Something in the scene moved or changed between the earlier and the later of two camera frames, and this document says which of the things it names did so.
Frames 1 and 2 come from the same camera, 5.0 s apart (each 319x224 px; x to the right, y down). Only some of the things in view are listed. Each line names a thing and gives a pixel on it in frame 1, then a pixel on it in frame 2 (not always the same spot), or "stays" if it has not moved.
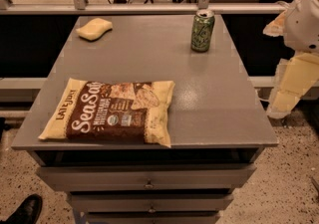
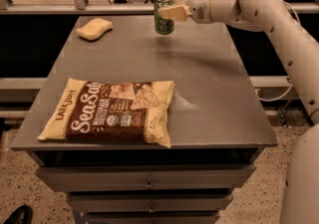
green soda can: [201, 30] -> [162, 26]
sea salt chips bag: [135, 112] stays
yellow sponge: [94, 28] stays
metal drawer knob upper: [149, 184] stays
